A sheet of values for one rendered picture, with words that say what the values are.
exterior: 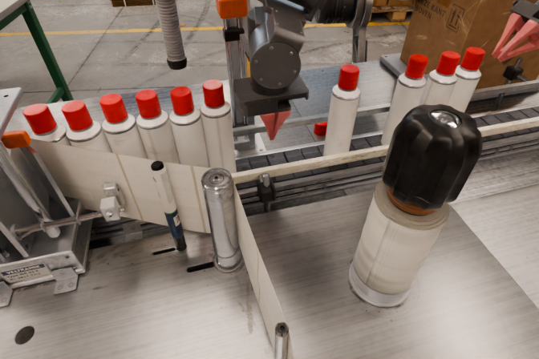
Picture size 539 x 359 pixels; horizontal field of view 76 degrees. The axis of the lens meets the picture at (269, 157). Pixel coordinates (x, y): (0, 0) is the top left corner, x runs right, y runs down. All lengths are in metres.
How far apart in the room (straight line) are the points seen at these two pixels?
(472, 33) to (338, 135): 0.48
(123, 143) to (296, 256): 0.33
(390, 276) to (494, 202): 0.40
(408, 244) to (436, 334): 0.17
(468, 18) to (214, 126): 0.68
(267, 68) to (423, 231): 0.25
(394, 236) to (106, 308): 0.41
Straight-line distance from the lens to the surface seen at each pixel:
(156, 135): 0.59
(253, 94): 0.50
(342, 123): 0.66
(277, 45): 0.39
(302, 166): 0.67
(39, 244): 0.61
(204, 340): 0.53
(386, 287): 0.52
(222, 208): 0.45
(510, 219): 0.83
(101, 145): 0.61
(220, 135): 0.60
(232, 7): 0.59
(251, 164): 0.72
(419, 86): 0.71
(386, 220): 0.42
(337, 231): 0.61
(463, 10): 1.03
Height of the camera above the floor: 1.37
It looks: 42 degrees down
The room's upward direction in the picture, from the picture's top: straight up
